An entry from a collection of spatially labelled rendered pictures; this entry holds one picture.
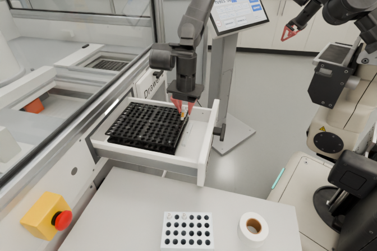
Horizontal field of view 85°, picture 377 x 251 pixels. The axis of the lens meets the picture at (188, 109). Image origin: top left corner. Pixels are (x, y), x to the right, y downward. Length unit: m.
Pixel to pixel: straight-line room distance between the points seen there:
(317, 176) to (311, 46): 2.72
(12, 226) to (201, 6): 0.64
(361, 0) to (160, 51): 0.48
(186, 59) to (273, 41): 3.24
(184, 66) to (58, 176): 0.41
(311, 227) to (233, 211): 0.69
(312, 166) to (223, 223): 1.00
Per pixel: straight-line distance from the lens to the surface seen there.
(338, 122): 0.96
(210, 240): 0.58
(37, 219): 0.56
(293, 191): 1.37
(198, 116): 0.76
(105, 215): 0.68
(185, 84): 0.58
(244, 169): 1.73
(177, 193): 0.67
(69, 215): 0.57
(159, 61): 0.57
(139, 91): 0.86
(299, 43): 3.84
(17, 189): 0.54
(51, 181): 0.60
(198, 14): 0.58
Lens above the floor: 1.34
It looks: 37 degrees down
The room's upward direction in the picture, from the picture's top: straight up
